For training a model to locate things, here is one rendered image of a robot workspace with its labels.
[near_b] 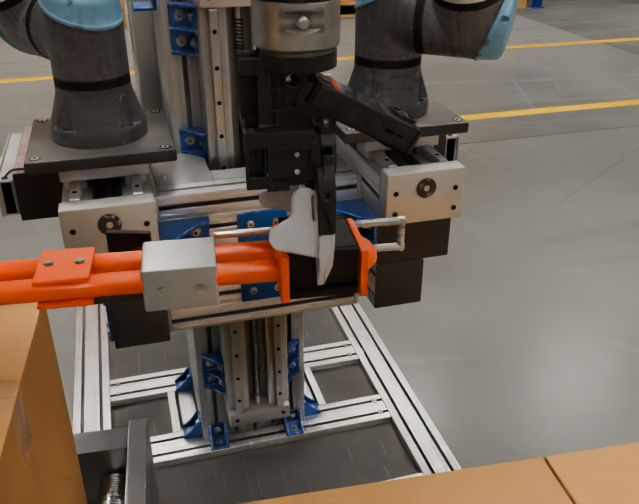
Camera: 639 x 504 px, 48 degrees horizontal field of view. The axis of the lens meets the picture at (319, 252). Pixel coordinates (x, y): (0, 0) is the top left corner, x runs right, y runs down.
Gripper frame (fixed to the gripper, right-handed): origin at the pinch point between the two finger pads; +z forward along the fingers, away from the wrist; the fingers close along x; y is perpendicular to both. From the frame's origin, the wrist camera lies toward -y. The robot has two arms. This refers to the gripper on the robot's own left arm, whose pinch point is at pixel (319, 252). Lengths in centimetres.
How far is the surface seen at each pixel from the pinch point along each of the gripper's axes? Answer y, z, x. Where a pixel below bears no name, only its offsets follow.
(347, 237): -2.5, -2.2, 1.7
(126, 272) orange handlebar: 18.5, -0.7, 2.4
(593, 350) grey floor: -114, 107, -114
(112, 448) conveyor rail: 28, 49, -29
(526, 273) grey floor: -114, 107, -166
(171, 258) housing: 14.4, -1.3, 1.4
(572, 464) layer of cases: -46, 53, -17
